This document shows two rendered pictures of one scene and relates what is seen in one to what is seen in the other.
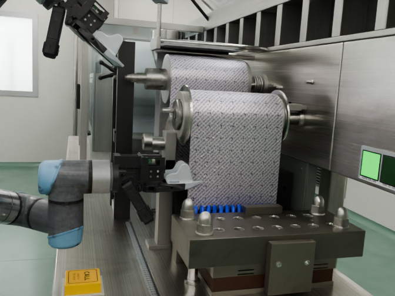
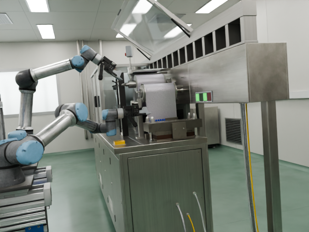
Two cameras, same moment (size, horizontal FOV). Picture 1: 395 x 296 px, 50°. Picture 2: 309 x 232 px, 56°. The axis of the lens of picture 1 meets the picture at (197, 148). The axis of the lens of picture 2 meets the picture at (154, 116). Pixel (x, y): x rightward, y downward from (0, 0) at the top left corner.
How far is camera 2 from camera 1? 123 cm
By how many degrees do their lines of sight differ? 5
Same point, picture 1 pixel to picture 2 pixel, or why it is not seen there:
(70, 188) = (111, 116)
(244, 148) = (163, 101)
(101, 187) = (121, 115)
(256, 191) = (169, 114)
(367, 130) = (196, 88)
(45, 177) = (104, 113)
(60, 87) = not seen: hidden behind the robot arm
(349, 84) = (191, 75)
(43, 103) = not seen: hidden behind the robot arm
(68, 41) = (76, 79)
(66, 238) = (112, 131)
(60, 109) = not seen: hidden behind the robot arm
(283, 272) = (176, 131)
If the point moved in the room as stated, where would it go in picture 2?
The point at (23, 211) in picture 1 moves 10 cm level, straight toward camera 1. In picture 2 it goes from (97, 126) to (100, 127)
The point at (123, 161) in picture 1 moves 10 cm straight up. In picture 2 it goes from (126, 107) to (125, 94)
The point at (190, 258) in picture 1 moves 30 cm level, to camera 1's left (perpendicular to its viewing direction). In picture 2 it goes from (149, 129) to (105, 132)
